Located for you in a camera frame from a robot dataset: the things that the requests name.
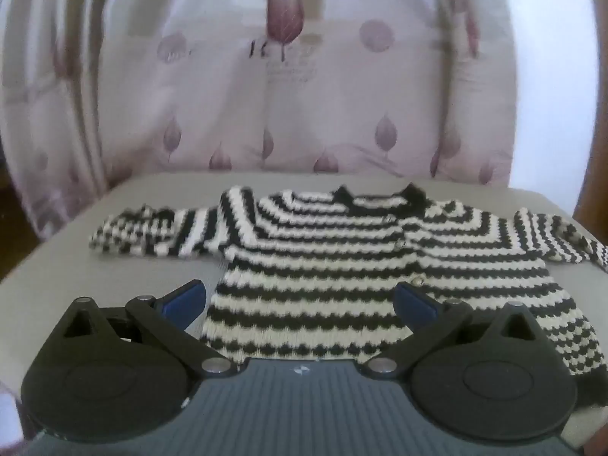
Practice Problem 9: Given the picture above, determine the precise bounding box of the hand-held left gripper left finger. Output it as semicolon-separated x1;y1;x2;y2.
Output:
62;280;233;376

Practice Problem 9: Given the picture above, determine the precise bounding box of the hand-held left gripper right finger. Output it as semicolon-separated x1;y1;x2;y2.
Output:
366;281;547;376

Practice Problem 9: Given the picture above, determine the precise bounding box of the black and white striped sweater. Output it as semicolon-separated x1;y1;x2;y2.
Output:
89;181;608;377

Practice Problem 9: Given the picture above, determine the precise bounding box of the pink leaf printed curtain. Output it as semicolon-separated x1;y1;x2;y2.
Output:
0;0;523;244

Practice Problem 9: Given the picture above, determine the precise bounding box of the brown wooden furniture frame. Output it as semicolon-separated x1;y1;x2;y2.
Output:
572;104;608;234

